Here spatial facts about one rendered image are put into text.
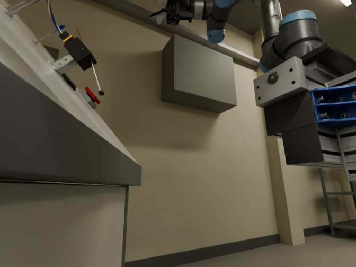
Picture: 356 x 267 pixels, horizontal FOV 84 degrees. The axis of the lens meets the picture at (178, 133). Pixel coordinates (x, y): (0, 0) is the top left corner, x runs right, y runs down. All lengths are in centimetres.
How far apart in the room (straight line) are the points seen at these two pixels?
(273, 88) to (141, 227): 193
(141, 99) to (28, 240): 225
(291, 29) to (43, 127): 80
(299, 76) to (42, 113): 55
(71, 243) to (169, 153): 210
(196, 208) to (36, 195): 236
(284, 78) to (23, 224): 59
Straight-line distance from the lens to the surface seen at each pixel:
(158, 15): 108
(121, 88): 243
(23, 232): 26
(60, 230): 32
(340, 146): 65
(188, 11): 102
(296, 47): 81
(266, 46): 98
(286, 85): 60
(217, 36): 94
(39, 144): 18
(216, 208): 274
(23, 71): 22
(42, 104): 19
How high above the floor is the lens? 79
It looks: 16 degrees up
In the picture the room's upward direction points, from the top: 1 degrees counter-clockwise
